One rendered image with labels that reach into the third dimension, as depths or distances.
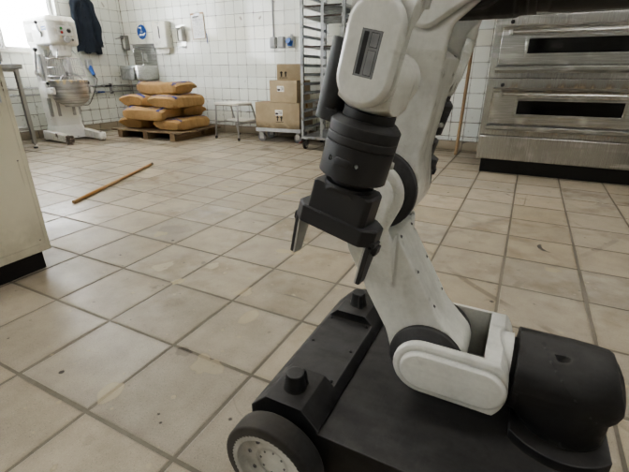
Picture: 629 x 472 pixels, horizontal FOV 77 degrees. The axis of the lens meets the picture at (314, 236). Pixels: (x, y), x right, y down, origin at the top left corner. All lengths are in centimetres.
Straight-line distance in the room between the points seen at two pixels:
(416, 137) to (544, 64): 303
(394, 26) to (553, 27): 330
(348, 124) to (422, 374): 51
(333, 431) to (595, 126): 326
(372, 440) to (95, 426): 69
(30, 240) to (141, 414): 109
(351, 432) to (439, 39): 69
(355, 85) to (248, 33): 538
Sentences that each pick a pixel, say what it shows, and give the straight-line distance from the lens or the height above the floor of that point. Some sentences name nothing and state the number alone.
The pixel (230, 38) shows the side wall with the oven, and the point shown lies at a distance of 598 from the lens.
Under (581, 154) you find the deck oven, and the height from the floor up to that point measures 22.
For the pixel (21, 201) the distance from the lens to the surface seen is 201.
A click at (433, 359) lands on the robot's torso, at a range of 79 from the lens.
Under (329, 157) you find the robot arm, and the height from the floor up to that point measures 71.
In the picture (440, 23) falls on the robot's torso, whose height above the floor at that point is 87.
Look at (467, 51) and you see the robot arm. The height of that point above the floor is 85.
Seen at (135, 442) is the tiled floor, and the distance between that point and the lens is 113.
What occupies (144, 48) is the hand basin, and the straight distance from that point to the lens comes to 707.
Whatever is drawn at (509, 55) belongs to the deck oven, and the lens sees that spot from 369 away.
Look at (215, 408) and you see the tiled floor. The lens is 115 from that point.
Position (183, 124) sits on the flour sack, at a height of 20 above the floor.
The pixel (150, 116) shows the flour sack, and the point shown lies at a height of 29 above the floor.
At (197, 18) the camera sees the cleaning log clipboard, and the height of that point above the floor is 148.
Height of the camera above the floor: 80
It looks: 22 degrees down
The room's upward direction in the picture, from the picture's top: straight up
